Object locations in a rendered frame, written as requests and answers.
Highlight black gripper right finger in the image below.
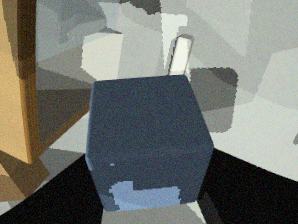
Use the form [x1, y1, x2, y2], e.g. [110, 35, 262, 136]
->
[197, 149, 298, 224]

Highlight tan rectangular block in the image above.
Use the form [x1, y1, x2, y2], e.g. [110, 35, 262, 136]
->
[0, 149, 51, 202]

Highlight dark blue block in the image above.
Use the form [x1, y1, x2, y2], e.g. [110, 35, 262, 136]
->
[85, 75, 214, 212]

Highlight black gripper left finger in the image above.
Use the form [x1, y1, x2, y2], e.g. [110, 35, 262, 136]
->
[0, 153, 104, 224]

